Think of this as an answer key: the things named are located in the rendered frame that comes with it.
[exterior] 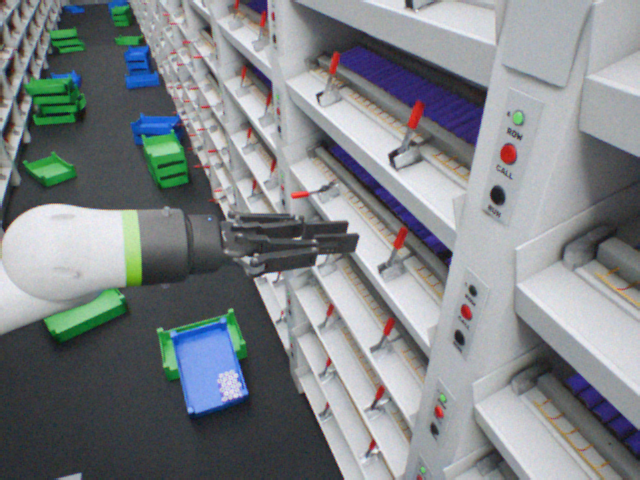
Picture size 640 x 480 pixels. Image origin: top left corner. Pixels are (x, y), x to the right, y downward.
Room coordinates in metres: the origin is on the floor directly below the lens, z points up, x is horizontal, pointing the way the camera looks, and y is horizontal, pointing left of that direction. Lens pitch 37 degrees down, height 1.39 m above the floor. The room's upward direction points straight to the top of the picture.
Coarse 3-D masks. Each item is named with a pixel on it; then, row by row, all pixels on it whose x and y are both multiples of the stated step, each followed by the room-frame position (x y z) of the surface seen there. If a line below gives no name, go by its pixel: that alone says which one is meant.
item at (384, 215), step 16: (320, 160) 0.97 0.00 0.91; (336, 176) 0.89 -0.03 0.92; (352, 176) 0.84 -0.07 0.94; (368, 192) 0.78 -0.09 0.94; (368, 208) 0.75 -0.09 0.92; (384, 208) 0.72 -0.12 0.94; (384, 224) 0.70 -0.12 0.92; (400, 224) 0.66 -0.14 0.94; (416, 240) 0.62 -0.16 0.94; (416, 256) 0.60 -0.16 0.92; (432, 256) 0.57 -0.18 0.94; (432, 272) 0.56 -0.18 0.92; (448, 272) 0.53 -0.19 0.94
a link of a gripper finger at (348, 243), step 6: (330, 234) 0.52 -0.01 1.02; (336, 234) 0.53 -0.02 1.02; (342, 234) 0.53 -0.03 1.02; (348, 234) 0.53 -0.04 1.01; (354, 234) 0.53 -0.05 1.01; (318, 240) 0.51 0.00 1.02; (324, 240) 0.51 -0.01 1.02; (330, 240) 0.52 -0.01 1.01; (336, 240) 0.52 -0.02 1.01; (342, 240) 0.52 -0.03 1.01; (348, 240) 0.53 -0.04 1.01; (354, 240) 0.53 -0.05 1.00; (342, 246) 0.52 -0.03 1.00; (348, 246) 0.53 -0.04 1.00; (354, 246) 0.53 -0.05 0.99; (342, 252) 0.52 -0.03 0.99; (348, 252) 0.53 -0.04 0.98; (354, 252) 0.53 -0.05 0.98
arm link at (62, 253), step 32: (32, 224) 0.39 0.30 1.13; (64, 224) 0.40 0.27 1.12; (96, 224) 0.41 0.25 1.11; (128, 224) 0.43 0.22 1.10; (32, 256) 0.36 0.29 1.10; (64, 256) 0.37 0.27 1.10; (96, 256) 0.39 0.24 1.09; (128, 256) 0.40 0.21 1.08; (32, 288) 0.36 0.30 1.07; (64, 288) 0.36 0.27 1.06; (96, 288) 0.38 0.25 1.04
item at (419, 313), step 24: (312, 144) 1.01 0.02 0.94; (336, 144) 1.02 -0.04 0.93; (312, 168) 0.95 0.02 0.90; (336, 216) 0.76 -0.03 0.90; (360, 240) 0.68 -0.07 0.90; (360, 264) 0.65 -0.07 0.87; (384, 288) 0.55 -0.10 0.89; (408, 288) 0.54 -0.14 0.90; (432, 288) 0.53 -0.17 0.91; (408, 312) 0.50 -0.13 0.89; (432, 312) 0.49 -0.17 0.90; (432, 336) 0.42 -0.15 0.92
